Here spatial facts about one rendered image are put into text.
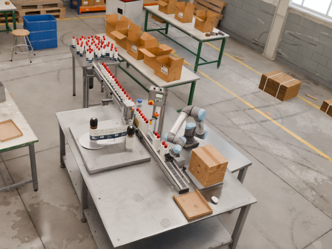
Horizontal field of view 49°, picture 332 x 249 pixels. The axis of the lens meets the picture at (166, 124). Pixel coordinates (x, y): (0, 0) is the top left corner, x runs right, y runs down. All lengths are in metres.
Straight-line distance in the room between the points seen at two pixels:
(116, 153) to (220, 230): 1.43
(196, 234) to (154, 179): 0.83
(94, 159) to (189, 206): 1.09
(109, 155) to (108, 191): 0.48
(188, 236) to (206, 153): 0.95
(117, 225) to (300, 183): 3.12
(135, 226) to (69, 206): 1.47
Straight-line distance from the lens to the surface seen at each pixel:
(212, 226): 4.22
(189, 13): 8.38
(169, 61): 5.89
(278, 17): 9.39
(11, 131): 4.41
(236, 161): 4.16
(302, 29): 9.07
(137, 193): 3.53
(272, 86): 7.66
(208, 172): 3.56
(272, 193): 5.22
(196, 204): 3.53
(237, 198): 3.72
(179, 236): 4.04
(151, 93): 3.89
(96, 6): 10.92
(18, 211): 4.58
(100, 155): 3.86
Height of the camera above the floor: 3.33
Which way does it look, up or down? 34 degrees down
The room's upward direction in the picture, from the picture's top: 9 degrees clockwise
